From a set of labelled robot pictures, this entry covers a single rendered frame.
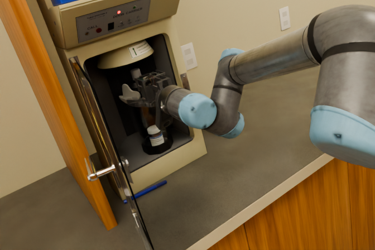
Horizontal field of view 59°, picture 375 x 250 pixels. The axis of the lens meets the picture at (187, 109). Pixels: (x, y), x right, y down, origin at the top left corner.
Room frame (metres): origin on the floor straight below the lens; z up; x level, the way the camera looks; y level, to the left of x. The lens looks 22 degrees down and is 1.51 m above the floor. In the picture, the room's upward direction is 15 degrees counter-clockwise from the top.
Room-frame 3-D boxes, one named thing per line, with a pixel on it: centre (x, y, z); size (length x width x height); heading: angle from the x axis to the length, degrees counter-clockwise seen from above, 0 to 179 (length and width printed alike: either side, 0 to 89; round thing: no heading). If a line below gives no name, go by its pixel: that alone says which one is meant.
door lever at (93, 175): (0.60, 0.20, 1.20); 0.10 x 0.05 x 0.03; 18
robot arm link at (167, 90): (0.78, 0.03, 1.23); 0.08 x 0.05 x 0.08; 117
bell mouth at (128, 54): (1.00, 0.14, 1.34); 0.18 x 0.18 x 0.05
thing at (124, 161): (0.58, 0.15, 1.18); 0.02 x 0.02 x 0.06; 18
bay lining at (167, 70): (1.01, 0.17, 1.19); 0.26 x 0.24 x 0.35; 117
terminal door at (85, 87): (0.68, 0.20, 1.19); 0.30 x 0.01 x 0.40; 18
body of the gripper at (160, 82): (0.85, 0.06, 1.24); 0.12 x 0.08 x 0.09; 27
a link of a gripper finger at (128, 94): (0.91, 0.16, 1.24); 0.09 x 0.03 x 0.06; 58
